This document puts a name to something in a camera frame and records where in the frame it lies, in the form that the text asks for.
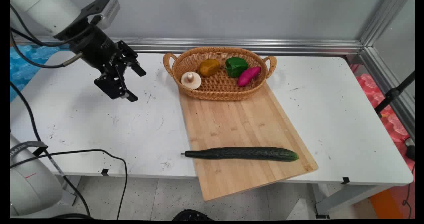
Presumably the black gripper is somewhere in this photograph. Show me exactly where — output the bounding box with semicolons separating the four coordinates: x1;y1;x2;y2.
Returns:
69;25;147;103

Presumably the dark green cucumber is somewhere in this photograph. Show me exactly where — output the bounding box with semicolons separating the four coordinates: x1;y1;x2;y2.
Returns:
181;147;299;162

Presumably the beige toy mushroom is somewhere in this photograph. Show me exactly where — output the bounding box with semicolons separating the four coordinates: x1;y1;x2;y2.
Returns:
181;71;202;90

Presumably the yellow toy pepper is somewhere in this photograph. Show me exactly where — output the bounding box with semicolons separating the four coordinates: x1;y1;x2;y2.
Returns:
199;59;220;78

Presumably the woven wicker basket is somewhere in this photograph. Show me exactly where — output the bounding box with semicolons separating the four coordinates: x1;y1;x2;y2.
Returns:
162;46;277;101

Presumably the blue foam mat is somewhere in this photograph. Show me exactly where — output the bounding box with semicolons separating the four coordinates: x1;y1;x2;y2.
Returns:
10;44;70;103

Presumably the green toy bell pepper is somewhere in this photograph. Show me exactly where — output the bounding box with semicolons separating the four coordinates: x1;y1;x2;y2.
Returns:
225;57;248;78

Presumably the magenta toy sweet potato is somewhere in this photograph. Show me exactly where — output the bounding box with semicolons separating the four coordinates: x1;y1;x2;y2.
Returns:
237;66;262;87

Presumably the bamboo cutting board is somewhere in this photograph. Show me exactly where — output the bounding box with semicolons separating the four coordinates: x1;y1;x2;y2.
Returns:
179;82;319;202

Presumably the grey table leg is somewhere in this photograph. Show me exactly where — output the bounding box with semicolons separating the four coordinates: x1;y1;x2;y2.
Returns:
57;175;82;207

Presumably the black round object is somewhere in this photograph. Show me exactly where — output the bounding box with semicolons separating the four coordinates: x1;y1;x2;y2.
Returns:
172;209;215;221

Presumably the black tripod stand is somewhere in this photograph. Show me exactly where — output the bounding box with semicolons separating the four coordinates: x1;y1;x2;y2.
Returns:
374;70;415;119

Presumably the red foam mat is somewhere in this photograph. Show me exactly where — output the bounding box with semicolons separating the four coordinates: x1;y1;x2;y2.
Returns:
349;64;415;185

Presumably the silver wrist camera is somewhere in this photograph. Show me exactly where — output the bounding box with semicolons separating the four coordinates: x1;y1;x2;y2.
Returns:
96;0;121;30

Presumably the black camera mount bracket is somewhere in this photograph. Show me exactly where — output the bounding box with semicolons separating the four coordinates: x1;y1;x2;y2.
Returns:
53;0;113;41

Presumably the black camera cable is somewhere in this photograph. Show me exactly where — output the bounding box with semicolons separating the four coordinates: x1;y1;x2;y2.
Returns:
10;4;92;218

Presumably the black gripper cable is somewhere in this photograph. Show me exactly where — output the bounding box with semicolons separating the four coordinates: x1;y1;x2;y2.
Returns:
10;29;128;220

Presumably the white cable label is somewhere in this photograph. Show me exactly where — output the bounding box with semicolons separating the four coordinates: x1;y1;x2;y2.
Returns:
49;156;66;177

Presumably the grey velcro cable strap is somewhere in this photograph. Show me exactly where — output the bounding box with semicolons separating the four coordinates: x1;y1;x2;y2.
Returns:
10;140;49;160

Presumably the horizontal aluminium frame rail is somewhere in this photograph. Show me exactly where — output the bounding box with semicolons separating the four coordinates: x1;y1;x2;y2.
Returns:
13;36;365;56

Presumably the grey table leg frame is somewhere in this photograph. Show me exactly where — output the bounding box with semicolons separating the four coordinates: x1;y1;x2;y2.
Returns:
311;183;395;219

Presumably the aluminium side frame rail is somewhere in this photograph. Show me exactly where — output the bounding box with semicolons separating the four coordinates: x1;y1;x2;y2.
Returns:
358;47;415;141

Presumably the upright aluminium frame post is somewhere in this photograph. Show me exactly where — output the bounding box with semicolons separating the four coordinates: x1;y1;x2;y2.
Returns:
359;0;414;47

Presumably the thin black floor cable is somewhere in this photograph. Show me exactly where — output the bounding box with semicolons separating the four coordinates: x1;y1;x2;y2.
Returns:
402;164;415;219

